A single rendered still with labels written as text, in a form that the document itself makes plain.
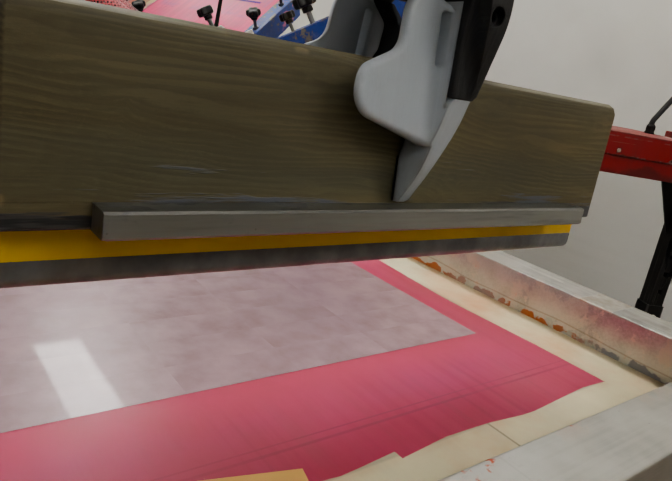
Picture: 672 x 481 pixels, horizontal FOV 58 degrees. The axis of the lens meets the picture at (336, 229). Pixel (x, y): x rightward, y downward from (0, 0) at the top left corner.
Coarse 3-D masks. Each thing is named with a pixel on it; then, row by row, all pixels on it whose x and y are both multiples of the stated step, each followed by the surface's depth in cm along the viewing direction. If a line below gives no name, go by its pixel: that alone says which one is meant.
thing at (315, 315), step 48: (240, 288) 48; (288, 288) 50; (336, 288) 52; (384, 288) 54; (288, 336) 42; (336, 336) 43; (384, 336) 45; (432, 336) 46; (480, 336) 48; (336, 384) 37; (384, 384) 38; (432, 384) 39; (480, 384) 40; (528, 384) 41; (576, 384) 43; (384, 432) 33; (432, 432) 34
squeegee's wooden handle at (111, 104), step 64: (0, 0) 18; (64, 0) 19; (0, 64) 18; (64, 64) 19; (128, 64) 20; (192, 64) 22; (256, 64) 23; (320, 64) 25; (0, 128) 19; (64, 128) 20; (128, 128) 21; (192, 128) 22; (256, 128) 24; (320, 128) 26; (384, 128) 28; (512, 128) 34; (576, 128) 37; (0, 192) 19; (64, 192) 20; (128, 192) 22; (192, 192) 23; (256, 192) 25; (320, 192) 27; (384, 192) 29; (448, 192) 32; (512, 192) 35; (576, 192) 40
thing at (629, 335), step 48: (480, 288) 58; (528, 288) 54; (576, 288) 53; (576, 336) 51; (624, 336) 48; (576, 432) 29; (624, 432) 30; (480, 480) 25; (528, 480) 25; (576, 480) 26; (624, 480) 26
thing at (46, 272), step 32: (128, 256) 23; (160, 256) 24; (192, 256) 25; (224, 256) 26; (256, 256) 27; (288, 256) 28; (320, 256) 29; (352, 256) 31; (384, 256) 32; (416, 256) 34
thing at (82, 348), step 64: (0, 320) 37; (64, 320) 38; (128, 320) 40; (192, 320) 42; (0, 384) 31; (64, 384) 32; (128, 384) 33; (192, 384) 34; (256, 384) 35; (0, 448) 26; (64, 448) 27; (128, 448) 28; (192, 448) 29; (256, 448) 30; (320, 448) 30; (384, 448) 31
